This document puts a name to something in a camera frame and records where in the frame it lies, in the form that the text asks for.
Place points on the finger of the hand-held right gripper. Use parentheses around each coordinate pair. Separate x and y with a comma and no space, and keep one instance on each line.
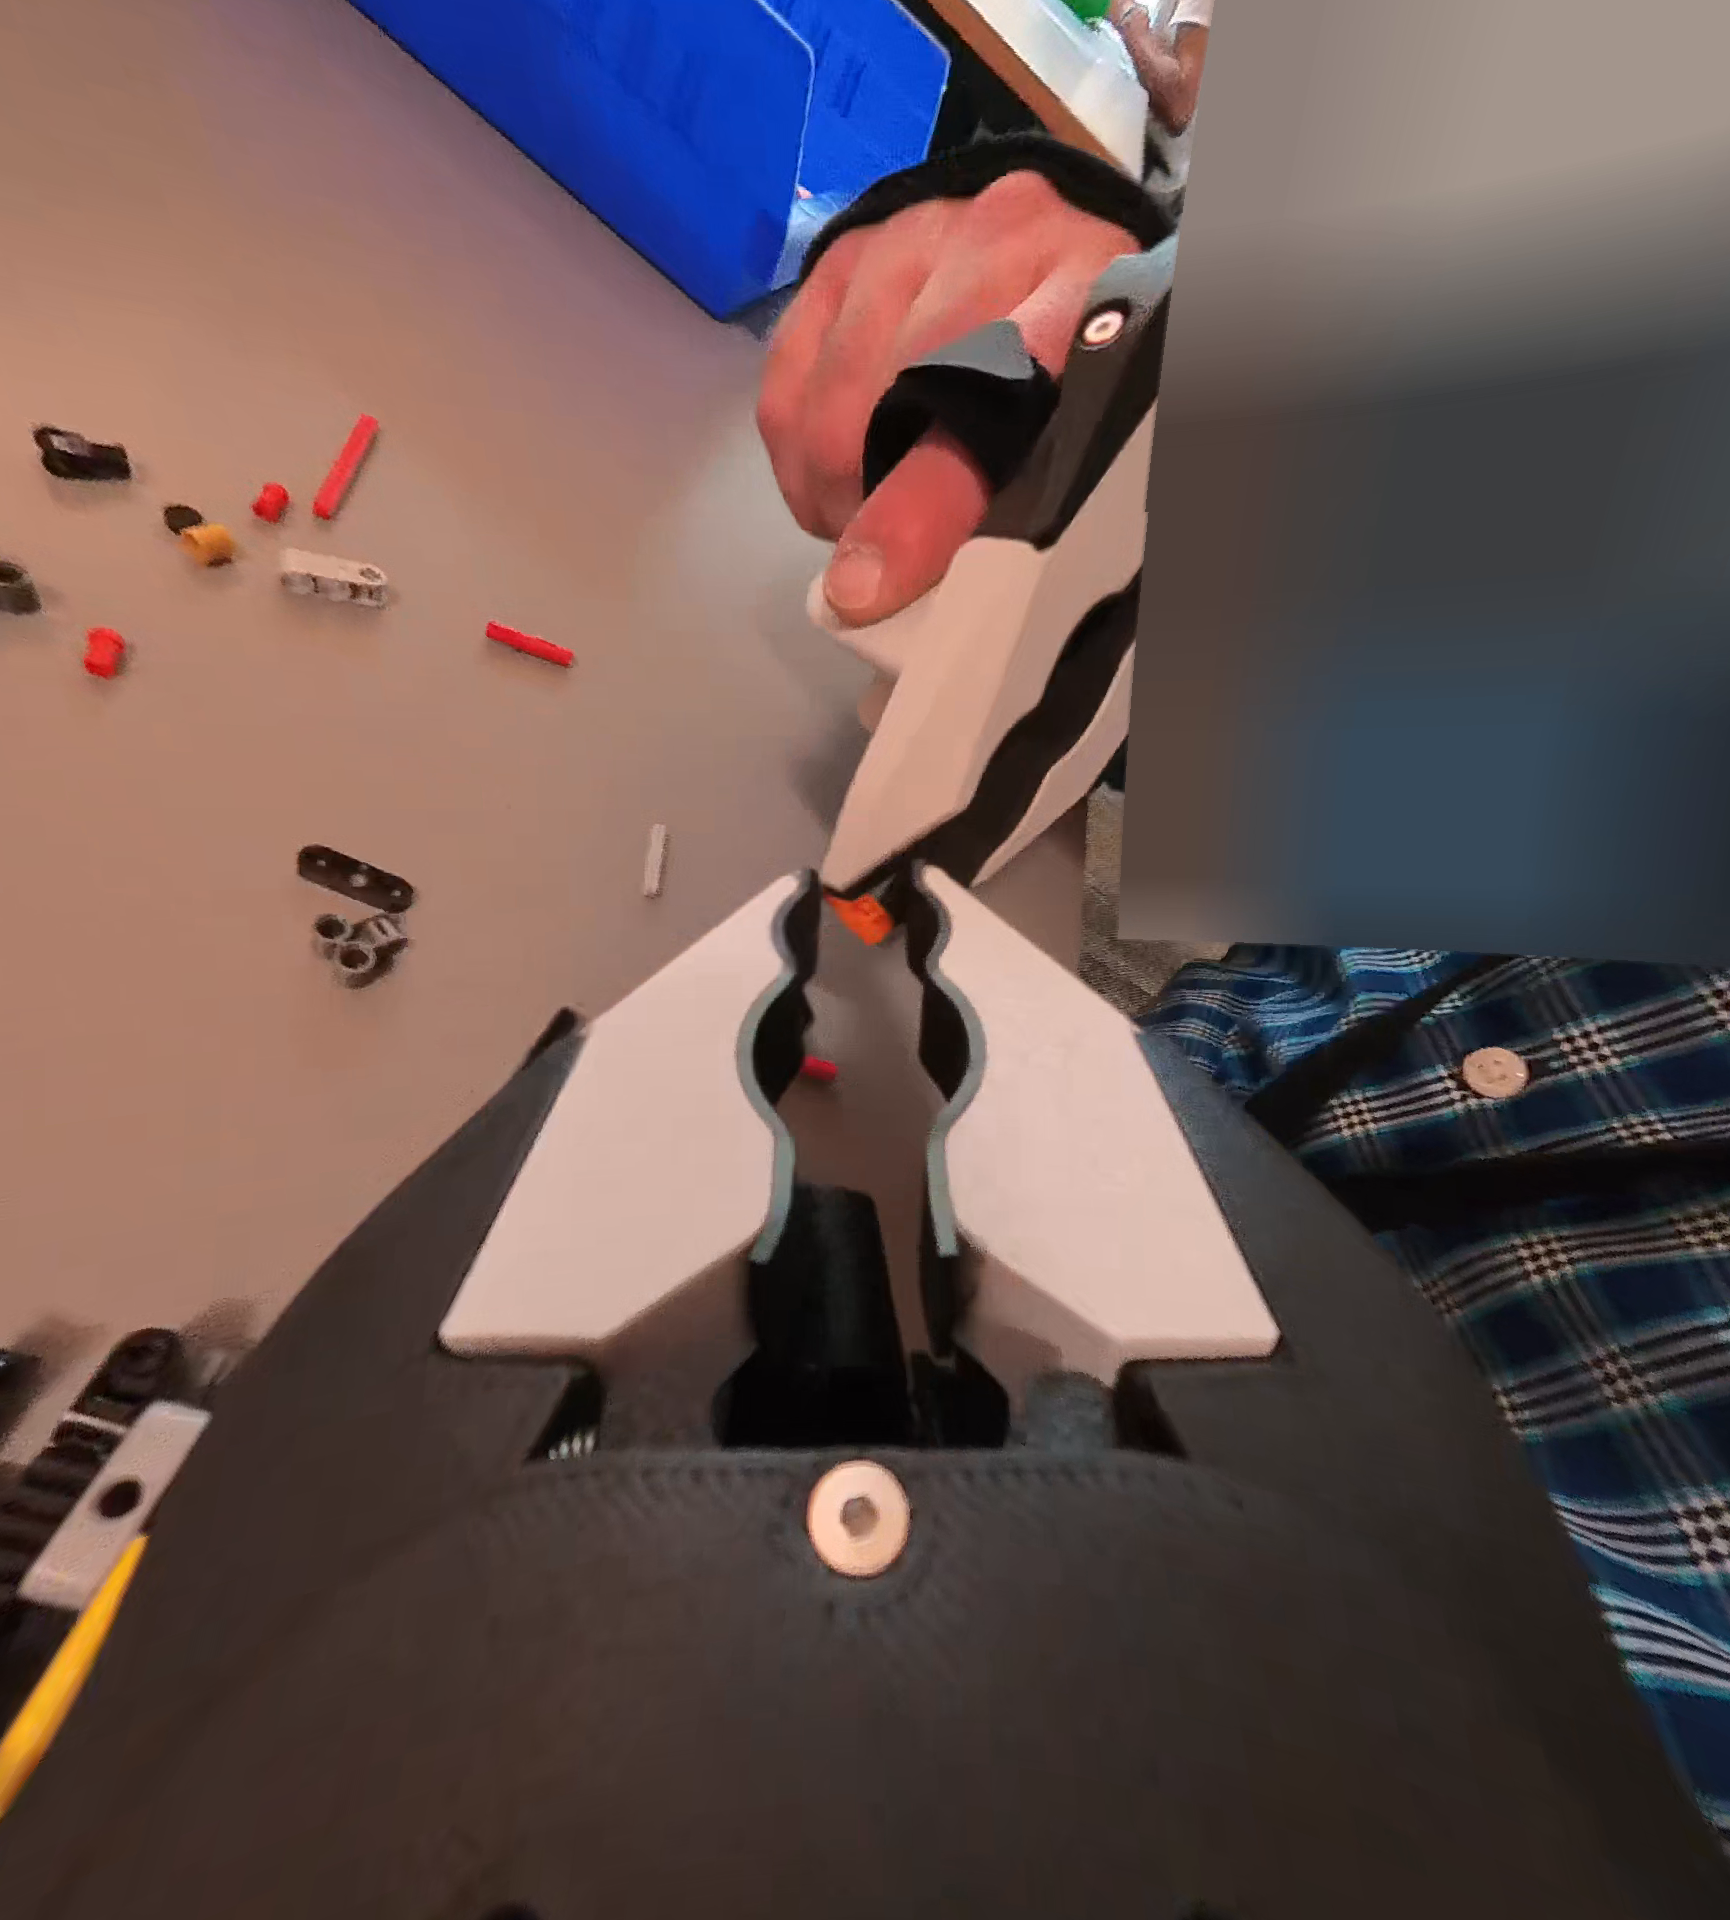
(1091,764)
(954,704)

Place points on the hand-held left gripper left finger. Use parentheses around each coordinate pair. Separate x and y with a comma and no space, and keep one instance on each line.
(610,1200)

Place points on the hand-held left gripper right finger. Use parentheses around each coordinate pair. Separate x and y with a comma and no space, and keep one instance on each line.
(1104,1200)

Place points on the orange lego bush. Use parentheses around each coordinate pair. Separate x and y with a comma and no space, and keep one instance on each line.
(861,914)

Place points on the red lego axle pin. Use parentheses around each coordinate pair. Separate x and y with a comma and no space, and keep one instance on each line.
(529,645)

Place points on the light grey thin lego liftarm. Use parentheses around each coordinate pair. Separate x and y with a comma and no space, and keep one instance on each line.
(333,576)

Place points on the long red lego axle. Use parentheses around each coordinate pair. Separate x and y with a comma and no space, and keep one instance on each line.
(346,466)

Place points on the small red lego bush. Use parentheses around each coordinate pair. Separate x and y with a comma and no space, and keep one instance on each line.
(105,652)
(271,500)

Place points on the mustard yellow lego bush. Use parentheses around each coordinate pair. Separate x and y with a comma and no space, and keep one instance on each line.
(211,543)

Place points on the small black lego connector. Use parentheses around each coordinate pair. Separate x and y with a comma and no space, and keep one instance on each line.
(83,453)

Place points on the person's right hand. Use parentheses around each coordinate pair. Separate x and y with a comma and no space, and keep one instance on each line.
(925,284)

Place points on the background work desk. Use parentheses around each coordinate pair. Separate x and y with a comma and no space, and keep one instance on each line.
(1091,91)

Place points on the black thin three-hole liftarm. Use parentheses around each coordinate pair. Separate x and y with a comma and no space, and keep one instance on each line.
(354,879)

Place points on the blue plastic storage bin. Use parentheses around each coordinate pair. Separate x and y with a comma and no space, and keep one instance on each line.
(624,121)

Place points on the blue plaid shirt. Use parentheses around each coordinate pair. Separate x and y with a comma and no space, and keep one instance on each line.
(1631,1351)

